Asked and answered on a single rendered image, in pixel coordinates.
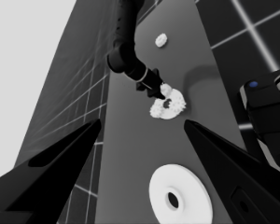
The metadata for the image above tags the dark robot body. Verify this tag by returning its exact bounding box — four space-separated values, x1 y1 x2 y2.
238 66 280 175

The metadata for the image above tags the large thick white disc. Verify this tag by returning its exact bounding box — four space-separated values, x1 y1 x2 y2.
148 163 214 224

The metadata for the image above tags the small white gear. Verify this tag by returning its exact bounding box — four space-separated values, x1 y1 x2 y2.
171 90 188 113
154 33 169 49
149 101 166 119
159 82 174 97

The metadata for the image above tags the white round pinned carrier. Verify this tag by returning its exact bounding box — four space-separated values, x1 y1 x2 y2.
149 83 188 120

